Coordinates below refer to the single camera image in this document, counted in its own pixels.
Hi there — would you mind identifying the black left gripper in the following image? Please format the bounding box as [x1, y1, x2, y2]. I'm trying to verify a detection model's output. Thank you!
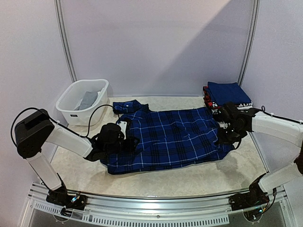
[105, 135, 139, 156]

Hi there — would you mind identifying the blue plaid shirt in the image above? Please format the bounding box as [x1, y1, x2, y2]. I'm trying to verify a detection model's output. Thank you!
[100, 100, 234, 175]

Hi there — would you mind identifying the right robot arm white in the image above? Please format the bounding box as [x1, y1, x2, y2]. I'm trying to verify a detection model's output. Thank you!
[213, 102, 303, 206]

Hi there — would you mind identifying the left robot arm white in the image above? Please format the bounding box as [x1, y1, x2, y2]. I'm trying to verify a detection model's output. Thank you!
[10, 107, 139, 205]

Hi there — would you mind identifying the white plastic laundry basket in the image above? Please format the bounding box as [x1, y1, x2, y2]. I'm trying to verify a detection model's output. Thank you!
[55, 79, 109, 126]

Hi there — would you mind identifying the white folded garment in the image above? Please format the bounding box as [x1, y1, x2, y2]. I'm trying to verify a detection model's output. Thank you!
[237, 104, 253, 110]

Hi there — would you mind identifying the red black folded garment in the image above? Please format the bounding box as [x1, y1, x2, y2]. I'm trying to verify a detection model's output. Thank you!
[203, 86, 253, 110]

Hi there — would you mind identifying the grey folded garment in basket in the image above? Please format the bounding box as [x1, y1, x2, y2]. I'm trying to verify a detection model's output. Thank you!
[74, 91, 100, 111]

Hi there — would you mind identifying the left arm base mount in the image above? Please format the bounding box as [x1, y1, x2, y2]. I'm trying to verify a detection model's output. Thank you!
[46, 186, 88, 217]

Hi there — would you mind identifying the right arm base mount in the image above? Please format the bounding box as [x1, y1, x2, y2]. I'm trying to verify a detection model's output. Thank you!
[228, 188, 277, 222]

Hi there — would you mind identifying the aluminium front rail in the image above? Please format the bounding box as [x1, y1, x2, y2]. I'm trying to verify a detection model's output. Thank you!
[20, 183, 295, 227]

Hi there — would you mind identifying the right wall aluminium profile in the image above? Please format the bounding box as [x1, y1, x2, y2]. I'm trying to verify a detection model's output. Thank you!
[237, 0, 260, 87]

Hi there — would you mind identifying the wall aluminium profile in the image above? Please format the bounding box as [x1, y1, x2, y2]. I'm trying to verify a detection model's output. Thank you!
[237, 0, 260, 87]
[54, 0, 77, 82]

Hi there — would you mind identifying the left wall aluminium profile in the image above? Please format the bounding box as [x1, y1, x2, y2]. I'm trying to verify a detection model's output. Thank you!
[54, 0, 77, 82]

